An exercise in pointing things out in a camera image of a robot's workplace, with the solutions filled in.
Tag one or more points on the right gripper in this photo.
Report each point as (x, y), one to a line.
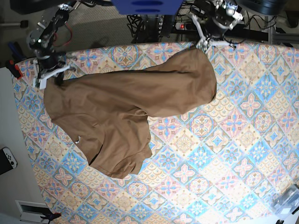
(50, 65)

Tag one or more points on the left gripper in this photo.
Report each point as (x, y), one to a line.
(212, 19)

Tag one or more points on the brown t-shirt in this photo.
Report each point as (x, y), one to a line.
(106, 114)

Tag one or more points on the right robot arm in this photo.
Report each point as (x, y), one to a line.
(42, 37)

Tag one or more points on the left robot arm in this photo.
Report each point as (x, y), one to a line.
(262, 7)

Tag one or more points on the white power strip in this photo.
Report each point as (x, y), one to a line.
(185, 26)

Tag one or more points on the red black clamp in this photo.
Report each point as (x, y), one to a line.
(14, 69)

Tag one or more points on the game console with controller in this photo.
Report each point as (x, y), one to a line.
(7, 160)

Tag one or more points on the white floor vent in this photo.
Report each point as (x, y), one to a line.
(31, 212)

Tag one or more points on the black orange clamp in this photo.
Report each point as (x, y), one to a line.
(50, 216)

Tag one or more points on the patterned tablecloth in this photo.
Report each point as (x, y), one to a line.
(217, 164)

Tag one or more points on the clear plastic box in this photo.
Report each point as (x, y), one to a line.
(286, 204)

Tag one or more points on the blue mount plate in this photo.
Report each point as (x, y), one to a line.
(152, 7)

